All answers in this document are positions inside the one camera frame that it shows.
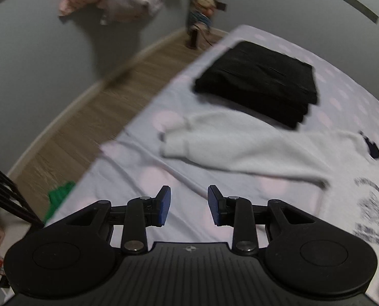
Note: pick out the white printed sweatshirt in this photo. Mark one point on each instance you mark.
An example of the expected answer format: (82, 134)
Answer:
(240, 153)

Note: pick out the green cloth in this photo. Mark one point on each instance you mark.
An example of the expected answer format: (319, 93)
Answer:
(59, 197)

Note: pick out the lilac dotted bed sheet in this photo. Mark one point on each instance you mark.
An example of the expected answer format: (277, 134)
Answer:
(164, 178)

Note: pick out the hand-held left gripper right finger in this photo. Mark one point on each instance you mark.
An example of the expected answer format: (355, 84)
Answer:
(214, 205)

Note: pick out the grey wall strip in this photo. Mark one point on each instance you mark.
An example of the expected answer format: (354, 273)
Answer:
(361, 7)

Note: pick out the folded black garment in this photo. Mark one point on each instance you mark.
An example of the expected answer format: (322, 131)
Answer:
(259, 81)

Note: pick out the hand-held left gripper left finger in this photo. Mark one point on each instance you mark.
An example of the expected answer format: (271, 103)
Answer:
(164, 204)

